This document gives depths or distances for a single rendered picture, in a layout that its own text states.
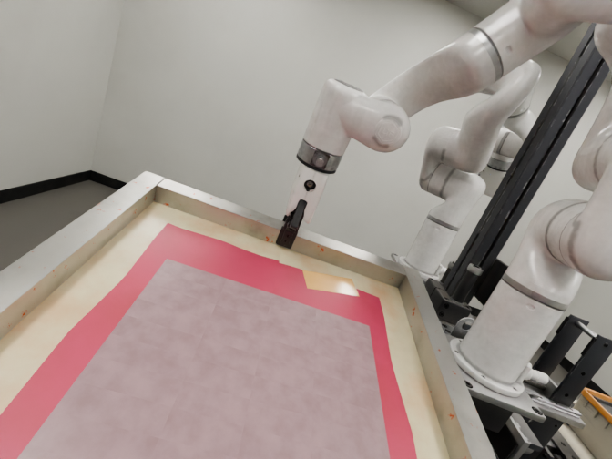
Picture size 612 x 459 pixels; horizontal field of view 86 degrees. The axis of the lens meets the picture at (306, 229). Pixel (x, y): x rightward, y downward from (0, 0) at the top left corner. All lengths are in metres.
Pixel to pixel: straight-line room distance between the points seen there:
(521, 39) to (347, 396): 0.52
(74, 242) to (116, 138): 3.72
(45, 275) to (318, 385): 0.34
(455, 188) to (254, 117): 3.00
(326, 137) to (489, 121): 0.45
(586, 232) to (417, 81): 0.33
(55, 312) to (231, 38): 3.56
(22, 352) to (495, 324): 0.61
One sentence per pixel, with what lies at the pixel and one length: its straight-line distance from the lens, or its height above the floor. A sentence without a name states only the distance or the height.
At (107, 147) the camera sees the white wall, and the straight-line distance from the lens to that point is 4.26.
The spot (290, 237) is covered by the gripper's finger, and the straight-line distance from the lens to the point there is 0.62.
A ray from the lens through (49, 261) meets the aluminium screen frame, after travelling 0.48.
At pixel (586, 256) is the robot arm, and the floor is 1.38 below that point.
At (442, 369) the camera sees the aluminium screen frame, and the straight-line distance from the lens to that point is 0.55.
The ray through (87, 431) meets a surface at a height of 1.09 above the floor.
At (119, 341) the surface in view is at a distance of 0.44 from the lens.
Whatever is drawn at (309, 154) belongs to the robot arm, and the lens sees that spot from 0.56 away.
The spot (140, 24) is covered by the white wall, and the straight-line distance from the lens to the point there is 4.13.
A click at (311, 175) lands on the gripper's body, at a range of 0.55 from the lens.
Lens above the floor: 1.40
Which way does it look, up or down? 16 degrees down
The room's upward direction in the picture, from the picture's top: 22 degrees clockwise
